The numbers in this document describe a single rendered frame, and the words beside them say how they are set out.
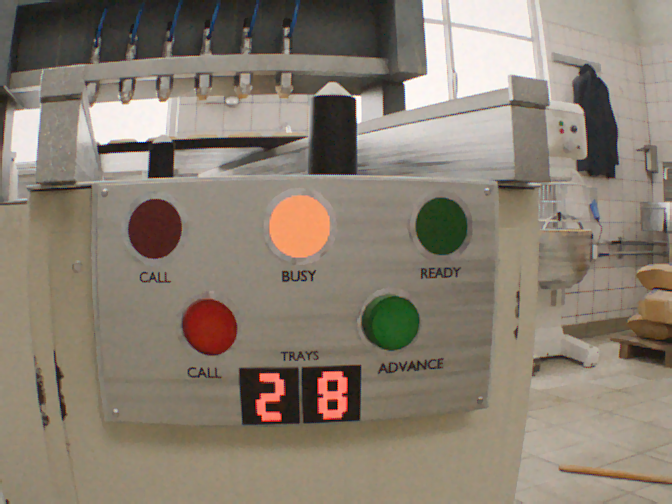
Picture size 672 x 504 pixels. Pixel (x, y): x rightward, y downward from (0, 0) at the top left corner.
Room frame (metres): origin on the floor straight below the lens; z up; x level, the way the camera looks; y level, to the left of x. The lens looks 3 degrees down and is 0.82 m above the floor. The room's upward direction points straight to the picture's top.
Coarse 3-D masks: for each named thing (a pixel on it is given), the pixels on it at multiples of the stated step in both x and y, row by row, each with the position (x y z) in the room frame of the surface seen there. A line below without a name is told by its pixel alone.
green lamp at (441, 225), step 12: (432, 204) 0.49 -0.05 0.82; (444, 204) 0.49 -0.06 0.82; (456, 204) 0.50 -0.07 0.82; (420, 216) 0.49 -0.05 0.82; (432, 216) 0.49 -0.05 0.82; (444, 216) 0.49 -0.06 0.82; (456, 216) 0.50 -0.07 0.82; (420, 228) 0.49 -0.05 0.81; (432, 228) 0.49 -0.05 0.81; (444, 228) 0.49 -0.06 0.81; (456, 228) 0.50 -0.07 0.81; (420, 240) 0.49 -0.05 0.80; (432, 240) 0.49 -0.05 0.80; (444, 240) 0.49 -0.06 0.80; (456, 240) 0.50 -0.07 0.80; (432, 252) 0.49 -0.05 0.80; (444, 252) 0.49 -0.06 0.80
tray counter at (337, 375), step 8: (328, 376) 0.48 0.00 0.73; (336, 376) 0.48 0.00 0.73; (320, 384) 0.48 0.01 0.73; (344, 384) 0.48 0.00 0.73; (320, 392) 0.48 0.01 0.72; (328, 392) 0.48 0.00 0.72; (336, 392) 0.48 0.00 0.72; (344, 392) 0.48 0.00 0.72; (320, 400) 0.48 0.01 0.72; (344, 400) 0.48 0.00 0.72; (320, 408) 0.48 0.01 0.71; (344, 408) 0.48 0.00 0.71; (328, 416) 0.48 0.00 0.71; (336, 416) 0.48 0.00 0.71
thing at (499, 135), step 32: (480, 96) 0.55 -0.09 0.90; (512, 96) 0.50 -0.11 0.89; (544, 96) 0.51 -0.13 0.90; (384, 128) 0.75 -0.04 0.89; (416, 128) 0.68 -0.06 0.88; (448, 128) 0.61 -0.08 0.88; (480, 128) 0.56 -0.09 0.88; (512, 128) 0.51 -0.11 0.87; (544, 128) 0.52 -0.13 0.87; (256, 160) 1.33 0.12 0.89; (288, 160) 1.12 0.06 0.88; (384, 160) 0.75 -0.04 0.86; (416, 160) 0.68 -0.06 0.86; (448, 160) 0.62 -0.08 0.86; (480, 160) 0.56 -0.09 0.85; (512, 160) 0.51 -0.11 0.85; (544, 160) 0.52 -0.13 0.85
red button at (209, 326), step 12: (204, 300) 0.45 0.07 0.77; (216, 300) 0.46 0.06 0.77; (192, 312) 0.45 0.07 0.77; (204, 312) 0.45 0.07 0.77; (216, 312) 0.45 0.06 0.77; (228, 312) 0.46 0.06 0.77; (192, 324) 0.45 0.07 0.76; (204, 324) 0.45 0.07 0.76; (216, 324) 0.45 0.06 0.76; (228, 324) 0.46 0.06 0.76; (192, 336) 0.45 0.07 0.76; (204, 336) 0.45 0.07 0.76; (216, 336) 0.45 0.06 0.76; (228, 336) 0.46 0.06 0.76; (204, 348) 0.45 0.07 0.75; (216, 348) 0.45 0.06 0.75; (228, 348) 0.46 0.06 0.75
